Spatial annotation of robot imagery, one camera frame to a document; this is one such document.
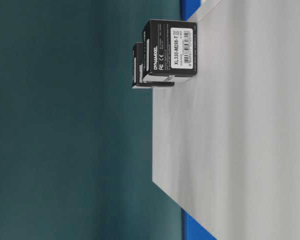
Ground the blue table cover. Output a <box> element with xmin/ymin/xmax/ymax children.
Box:
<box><xmin>180</xmin><ymin>0</ymin><xmax>206</xmax><ymax>21</ymax></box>

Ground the white base block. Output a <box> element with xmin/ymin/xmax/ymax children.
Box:
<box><xmin>152</xmin><ymin>0</ymin><xmax>300</xmax><ymax>240</ymax></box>

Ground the black Dynamixel box far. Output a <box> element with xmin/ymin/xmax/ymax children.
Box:
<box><xmin>131</xmin><ymin>42</ymin><xmax>175</xmax><ymax>89</ymax></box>

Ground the black Dynamixel box near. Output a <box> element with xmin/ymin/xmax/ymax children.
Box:
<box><xmin>142</xmin><ymin>19</ymin><xmax>198</xmax><ymax>82</ymax></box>

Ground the black dynamixel box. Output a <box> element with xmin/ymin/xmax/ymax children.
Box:
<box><xmin>142</xmin><ymin>19</ymin><xmax>198</xmax><ymax>82</ymax></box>
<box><xmin>131</xmin><ymin>42</ymin><xmax>175</xmax><ymax>89</ymax></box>

